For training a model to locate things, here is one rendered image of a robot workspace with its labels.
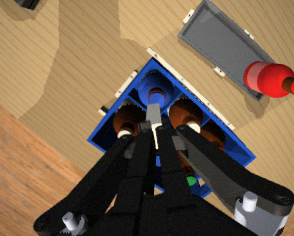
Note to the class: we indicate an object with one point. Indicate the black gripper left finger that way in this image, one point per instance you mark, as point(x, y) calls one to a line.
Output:
point(92, 196)

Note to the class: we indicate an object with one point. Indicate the brown bottle with red cap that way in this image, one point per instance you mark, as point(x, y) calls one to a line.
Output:
point(213, 133)

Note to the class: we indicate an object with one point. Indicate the blue bottle with grey label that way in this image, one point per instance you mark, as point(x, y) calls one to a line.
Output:
point(155, 87)

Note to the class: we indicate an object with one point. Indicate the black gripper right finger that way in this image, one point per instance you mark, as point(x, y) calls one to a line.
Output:
point(259, 204)

